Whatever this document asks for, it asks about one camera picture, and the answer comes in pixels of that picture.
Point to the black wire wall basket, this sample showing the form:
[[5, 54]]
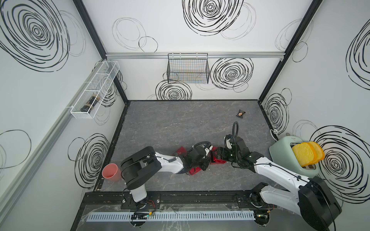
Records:
[[188, 68]]

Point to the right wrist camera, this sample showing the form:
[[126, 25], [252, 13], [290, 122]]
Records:
[[228, 142]]

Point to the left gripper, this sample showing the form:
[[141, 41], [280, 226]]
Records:
[[206, 161]]

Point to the front yellow toast slice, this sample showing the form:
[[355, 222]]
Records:
[[304, 154]]

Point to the white slotted cable duct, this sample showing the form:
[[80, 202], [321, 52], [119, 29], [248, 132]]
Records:
[[171, 216]]

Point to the mint green toaster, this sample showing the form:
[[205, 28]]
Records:
[[282, 154]]

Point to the yellow toast slice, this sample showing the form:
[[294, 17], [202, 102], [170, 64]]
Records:
[[304, 154], [320, 155]]

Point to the left red jewelry box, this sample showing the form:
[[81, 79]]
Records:
[[182, 151]]

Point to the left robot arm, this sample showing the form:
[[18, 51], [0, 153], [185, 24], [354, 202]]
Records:
[[137, 169]]

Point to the red jewelry box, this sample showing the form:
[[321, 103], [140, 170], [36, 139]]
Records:
[[182, 151], [195, 170]]

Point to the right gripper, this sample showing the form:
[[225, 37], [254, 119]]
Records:
[[224, 150]]

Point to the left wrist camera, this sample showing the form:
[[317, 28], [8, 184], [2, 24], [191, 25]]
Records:
[[207, 149]]

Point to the dark bottle in shelf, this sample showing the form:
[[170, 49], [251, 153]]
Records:
[[90, 104]]

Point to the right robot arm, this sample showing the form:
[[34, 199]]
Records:
[[311, 198]]

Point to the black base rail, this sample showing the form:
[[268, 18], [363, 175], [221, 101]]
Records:
[[243, 199]]

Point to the pink plastic cup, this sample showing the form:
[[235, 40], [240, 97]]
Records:
[[111, 172]]

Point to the back yellow toast slice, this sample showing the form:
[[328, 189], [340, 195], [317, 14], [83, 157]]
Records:
[[320, 155]]

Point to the middle red jewelry box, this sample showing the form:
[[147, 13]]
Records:
[[195, 170]]

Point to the small dark snack wrapper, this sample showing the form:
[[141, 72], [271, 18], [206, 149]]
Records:
[[240, 114]]

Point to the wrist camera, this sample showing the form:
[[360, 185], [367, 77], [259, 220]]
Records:
[[228, 142], [207, 149]]

